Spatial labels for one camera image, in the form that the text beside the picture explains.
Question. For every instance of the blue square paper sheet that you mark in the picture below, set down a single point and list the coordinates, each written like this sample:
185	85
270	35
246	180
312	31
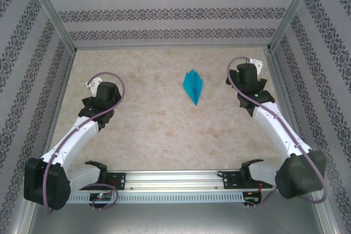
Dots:
193	86

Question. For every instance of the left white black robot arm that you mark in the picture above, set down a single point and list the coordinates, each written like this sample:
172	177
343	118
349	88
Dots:
74	141

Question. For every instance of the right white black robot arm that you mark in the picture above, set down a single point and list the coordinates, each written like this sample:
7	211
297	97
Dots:
274	127

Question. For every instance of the grey metal sheet panel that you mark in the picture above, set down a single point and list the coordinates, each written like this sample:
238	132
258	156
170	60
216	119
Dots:
175	220

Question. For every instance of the aluminium table side rail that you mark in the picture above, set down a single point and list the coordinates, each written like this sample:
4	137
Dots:
286	94
57	108

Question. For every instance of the aluminium frame crossbar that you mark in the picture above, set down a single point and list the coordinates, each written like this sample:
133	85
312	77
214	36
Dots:
170	46

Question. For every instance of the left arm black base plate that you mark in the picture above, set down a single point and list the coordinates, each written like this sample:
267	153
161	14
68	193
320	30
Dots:
120	180

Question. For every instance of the aluminium mounting rail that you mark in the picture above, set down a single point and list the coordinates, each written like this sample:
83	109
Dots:
170	179

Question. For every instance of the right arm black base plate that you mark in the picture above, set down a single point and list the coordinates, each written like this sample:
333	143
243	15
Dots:
230	180

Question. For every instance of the short aluminium frame post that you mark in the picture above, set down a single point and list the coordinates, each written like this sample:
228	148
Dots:
24	217
330	217

